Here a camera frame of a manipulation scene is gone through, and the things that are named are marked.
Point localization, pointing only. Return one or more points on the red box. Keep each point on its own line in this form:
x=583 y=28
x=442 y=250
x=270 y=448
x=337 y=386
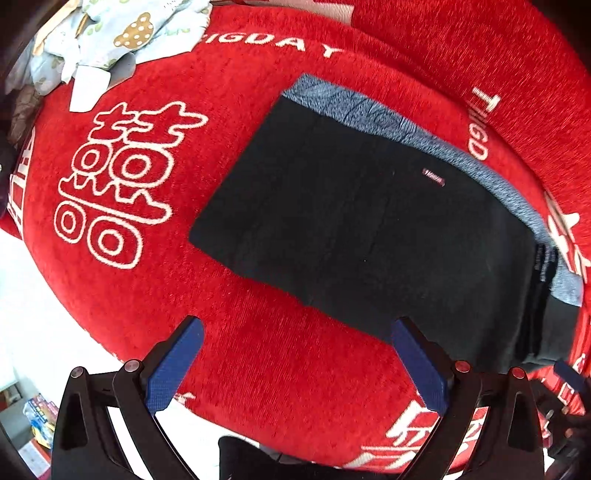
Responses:
x=37 y=459

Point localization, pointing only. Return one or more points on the purple floral cloth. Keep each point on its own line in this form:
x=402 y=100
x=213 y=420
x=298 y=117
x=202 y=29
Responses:
x=25 y=110

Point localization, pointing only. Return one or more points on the colourful packets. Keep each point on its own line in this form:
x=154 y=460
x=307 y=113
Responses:
x=41 y=420

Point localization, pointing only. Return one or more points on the red printed blanket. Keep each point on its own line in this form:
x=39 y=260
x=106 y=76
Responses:
x=231 y=360
x=485 y=50

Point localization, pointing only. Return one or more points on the white patterned cloth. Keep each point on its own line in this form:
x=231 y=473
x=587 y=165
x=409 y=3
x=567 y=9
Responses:
x=115 y=37

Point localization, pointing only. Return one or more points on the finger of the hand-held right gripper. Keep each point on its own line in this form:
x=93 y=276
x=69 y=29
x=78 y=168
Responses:
x=569 y=376

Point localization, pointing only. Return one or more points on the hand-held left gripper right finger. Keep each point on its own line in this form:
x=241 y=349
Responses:
x=422 y=364

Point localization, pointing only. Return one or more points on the black pants with floral trim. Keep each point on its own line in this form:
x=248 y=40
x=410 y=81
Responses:
x=346 y=230

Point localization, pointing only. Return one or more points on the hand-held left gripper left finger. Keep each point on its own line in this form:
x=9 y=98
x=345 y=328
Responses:
x=173 y=364

